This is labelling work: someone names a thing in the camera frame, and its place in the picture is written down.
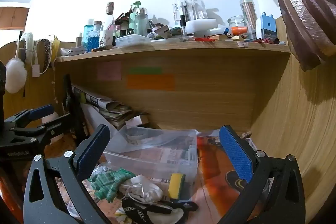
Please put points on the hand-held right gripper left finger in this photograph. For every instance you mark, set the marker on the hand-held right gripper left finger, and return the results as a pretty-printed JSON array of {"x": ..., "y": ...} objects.
[{"x": 95, "y": 148}]

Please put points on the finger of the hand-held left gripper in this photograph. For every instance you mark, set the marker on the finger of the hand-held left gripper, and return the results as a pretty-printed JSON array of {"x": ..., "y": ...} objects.
[
  {"x": 40, "y": 110},
  {"x": 59, "y": 125}
]

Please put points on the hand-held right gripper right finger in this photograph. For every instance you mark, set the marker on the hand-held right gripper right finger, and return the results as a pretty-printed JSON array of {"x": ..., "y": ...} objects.
[{"x": 236, "y": 153}]

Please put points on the green checkered cloth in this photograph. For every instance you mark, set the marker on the green checkered cloth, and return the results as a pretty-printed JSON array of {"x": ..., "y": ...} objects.
[{"x": 107, "y": 182}]

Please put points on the clear plastic storage box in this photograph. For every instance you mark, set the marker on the clear plastic storage box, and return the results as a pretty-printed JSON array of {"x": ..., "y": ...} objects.
[{"x": 157, "y": 150}]

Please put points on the white cloth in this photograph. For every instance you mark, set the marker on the white cloth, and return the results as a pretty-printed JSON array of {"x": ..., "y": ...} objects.
[{"x": 147, "y": 191}]

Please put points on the yellow sponge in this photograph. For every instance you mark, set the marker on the yellow sponge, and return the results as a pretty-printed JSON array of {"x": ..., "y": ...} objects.
[{"x": 176, "y": 184}]

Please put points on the black studded fabric piece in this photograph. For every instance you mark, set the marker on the black studded fabric piece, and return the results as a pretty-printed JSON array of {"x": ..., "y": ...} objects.
[{"x": 136, "y": 211}]

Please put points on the beige round cup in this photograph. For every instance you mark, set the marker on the beige round cup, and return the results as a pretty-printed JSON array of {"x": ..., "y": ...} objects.
[{"x": 52, "y": 118}]

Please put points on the crumpled clear plastic wrapper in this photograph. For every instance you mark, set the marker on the crumpled clear plastic wrapper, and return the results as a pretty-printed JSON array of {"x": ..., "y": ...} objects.
[{"x": 101, "y": 169}]

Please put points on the dark wine bottle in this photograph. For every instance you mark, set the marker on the dark wine bottle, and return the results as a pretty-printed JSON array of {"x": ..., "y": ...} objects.
[{"x": 73, "y": 108}]

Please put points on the white paper tag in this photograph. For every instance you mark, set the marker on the white paper tag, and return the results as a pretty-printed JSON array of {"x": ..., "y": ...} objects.
[{"x": 36, "y": 71}]

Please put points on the stack of newspapers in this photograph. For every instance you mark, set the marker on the stack of newspapers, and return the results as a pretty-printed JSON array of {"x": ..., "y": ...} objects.
[{"x": 110, "y": 108}]

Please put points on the white fluffy pompom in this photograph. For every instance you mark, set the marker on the white fluffy pompom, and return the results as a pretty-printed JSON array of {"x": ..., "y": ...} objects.
[{"x": 15, "y": 75}]

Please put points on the small cardboard box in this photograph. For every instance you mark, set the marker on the small cardboard box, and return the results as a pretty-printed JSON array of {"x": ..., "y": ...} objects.
[{"x": 139, "y": 120}]

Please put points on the studded headband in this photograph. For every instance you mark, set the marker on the studded headband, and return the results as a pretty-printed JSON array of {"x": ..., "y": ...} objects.
[{"x": 47, "y": 53}]

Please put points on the yellow headband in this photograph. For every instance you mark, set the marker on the yellow headband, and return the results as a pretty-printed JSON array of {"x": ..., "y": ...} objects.
[{"x": 55, "y": 48}]

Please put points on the small white packet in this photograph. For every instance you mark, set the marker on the small white packet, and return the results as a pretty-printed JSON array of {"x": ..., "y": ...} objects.
[{"x": 73, "y": 51}]

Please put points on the white fluffy headband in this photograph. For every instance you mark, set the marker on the white fluffy headband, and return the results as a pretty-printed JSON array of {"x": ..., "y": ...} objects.
[{"x": 28, "y": 43}]

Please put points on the pink sticky note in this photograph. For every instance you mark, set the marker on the pink sticky note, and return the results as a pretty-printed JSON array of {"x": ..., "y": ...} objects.
[{"x": 109, "y": 70}]

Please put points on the wooden shelf unit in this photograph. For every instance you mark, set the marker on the wooden shelf unit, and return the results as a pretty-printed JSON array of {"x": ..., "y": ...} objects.
[{"x": 210, "y": 77}]

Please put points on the orange sticky note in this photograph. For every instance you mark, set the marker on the orange sticky note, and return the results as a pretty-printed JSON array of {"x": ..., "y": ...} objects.
[{"x": 151, "y": 82}]

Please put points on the gold black marker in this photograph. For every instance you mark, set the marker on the gold black marker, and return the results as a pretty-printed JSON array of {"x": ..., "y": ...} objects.
[{"x": 102, "y": 48}]

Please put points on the blue gel jar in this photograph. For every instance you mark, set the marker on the blue gel jar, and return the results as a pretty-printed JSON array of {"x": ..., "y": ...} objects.
[{"x": 95, "y": 41}]

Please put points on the green sticky note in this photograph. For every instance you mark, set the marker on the green sticky note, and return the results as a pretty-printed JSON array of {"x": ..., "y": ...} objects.
[{"x": 145, "y": 70}]

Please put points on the blue liquid bottle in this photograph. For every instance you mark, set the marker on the blue liquid bottle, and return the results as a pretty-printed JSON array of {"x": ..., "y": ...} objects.
[{"x": 87, "y": 29}]

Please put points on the white printed mug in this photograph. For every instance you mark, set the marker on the white printed mug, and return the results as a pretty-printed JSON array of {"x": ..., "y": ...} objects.
[{"x": 105, "y": 39}]

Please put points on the wooden cabinet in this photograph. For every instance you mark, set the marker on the wooden cabinet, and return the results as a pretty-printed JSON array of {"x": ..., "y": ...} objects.
[{"x": 13, "y": 18}]

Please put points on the clear flat lidded container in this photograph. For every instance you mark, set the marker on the clear flat lidded container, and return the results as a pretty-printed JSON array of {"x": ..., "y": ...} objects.
[{"x": 131, "y": 41}]

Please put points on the clear glass bottle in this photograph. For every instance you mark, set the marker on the clear glass bottle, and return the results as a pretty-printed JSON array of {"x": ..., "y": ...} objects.
[{"x": 109, "y": 19}]

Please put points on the red tassel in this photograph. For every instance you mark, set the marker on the red tassel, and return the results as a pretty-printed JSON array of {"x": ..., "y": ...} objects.
[{"x": 206, "y": 39}]

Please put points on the orange capped tube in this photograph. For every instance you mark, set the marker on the orange capped tube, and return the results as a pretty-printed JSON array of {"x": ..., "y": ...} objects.
[{"x": 239, "y": 29}]

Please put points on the blue pencil sharpener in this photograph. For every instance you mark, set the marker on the blue pencil sharpener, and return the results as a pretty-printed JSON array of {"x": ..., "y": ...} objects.
[{"x": 267, "y": 27}]

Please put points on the green pump bottle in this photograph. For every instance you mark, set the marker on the green pump bottle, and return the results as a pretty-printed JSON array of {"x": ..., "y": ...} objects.
[{"x": 134, "y": 18}]

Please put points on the round glass jar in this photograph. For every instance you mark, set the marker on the round glass jar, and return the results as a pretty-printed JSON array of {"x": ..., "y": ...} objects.
[{"x": 236, "y": 22}]

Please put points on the mint bottle silver cap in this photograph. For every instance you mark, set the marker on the mint bottle silver cap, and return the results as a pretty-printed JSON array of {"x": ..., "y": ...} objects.
[{"x": 141, "y": 23}]

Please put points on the white foam block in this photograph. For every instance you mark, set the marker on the white foam block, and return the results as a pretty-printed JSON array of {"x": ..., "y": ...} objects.
[{"x": 202, "y": 26}]

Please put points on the nail polish bottle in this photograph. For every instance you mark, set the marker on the nail polish bottle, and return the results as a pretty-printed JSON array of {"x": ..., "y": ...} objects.
[{"x": 183, "y": 29}]

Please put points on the small spray bottle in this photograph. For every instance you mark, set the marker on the small spray bottle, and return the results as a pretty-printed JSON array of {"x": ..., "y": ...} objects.
[{"x": 152, "y": 26}]

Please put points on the tall clear pencil canister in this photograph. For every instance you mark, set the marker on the tall clear pencil canister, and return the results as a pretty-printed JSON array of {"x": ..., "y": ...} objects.
[{"x": 248, "y": 14}]

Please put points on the brown sheer curtain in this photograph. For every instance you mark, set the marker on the brown sheer curtain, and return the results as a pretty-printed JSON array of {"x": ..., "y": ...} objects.
[{"x": 302, "y": 16}]

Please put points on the clear blister package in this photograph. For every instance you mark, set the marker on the clear blister package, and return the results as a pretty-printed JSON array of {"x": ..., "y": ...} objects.
[{"x": 189, "y": 6}]

